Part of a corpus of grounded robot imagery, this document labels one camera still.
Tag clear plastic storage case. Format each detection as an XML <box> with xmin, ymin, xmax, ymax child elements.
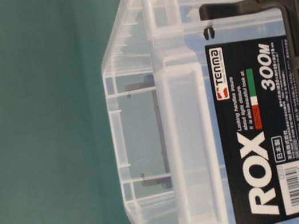
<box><xmin>101</xmin><ymin>0</ymin><xmax>299</xmax><ymax>224</ymax></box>

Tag black ROX product label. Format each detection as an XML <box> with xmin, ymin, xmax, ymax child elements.
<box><xmin>205</xmin><ymin>36</ymin><xmax>299</xmax><ymax>224</ymax></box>

